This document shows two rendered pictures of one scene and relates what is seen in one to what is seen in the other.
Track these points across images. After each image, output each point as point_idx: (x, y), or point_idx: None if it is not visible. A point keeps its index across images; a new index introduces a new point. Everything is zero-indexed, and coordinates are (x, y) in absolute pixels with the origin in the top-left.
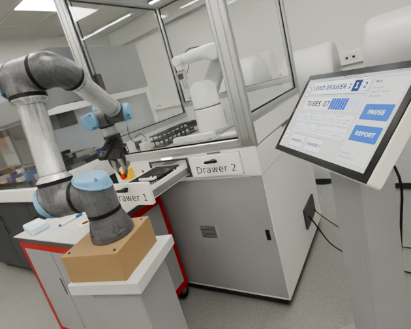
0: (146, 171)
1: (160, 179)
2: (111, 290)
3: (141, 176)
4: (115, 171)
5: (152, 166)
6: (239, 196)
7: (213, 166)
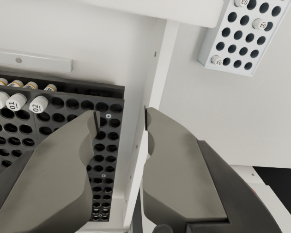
0: (131, 201)
1: None
2: None
3: (96, 154)
4: (169, 118)
5: (132, 226)
6: None
7: None
